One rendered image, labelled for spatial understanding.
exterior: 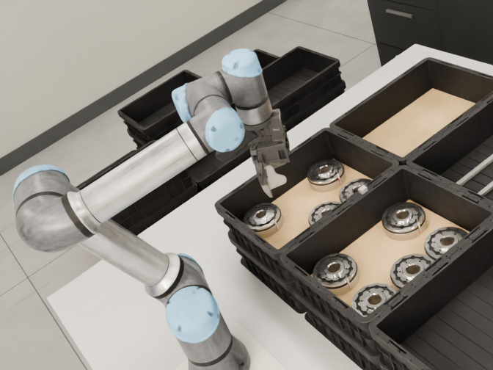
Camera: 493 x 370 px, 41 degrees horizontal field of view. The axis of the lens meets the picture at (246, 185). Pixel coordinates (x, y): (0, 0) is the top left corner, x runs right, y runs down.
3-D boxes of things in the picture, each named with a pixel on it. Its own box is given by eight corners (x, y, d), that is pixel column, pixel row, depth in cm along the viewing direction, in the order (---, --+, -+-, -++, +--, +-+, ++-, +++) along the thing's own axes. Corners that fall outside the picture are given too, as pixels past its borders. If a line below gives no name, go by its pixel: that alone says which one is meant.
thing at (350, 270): (329, 294, 149) (329, 293, 148) (305, 271, 156) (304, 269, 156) (365, 270, 151) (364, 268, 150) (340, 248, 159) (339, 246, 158)
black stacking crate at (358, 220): (375, 362, 137) (364, 327, 130) (291, 291, 159) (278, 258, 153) (506, 251, 148) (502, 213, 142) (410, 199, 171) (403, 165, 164)
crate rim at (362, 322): (366, 333, 131) (364, 326, 130) (279, 263, 154) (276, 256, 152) (504, 219, 143) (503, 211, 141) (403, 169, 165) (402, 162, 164)
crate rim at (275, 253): (279, 263, 154) (276, 256, 152) (214, 211, 177) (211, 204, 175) (403, 169, 165) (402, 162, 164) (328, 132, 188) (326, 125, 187)
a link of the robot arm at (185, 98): (179, 106, 130) (230, 84, 131) (166, 84, 139) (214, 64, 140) (191, 139, 134) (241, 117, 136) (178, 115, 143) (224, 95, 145)
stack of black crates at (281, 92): (297, 191, 296) (268, 109, 269) (259, 168, 318) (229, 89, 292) (362, 144, 308) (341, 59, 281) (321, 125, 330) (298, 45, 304)
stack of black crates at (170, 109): (181, 207, 314) (143, 131, 288) (152, 184, 336) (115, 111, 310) (247, 161, 326) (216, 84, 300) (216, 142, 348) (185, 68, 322)
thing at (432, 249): (445, 267, 144) (445, 266, 144) (415, 244, 152) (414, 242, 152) (481, 243, 146) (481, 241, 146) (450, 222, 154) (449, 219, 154)
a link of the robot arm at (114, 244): (191, 334, 162) (1, 225, 130) (176, 295, 174) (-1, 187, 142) (226, 301, 160) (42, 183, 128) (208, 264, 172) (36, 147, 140)
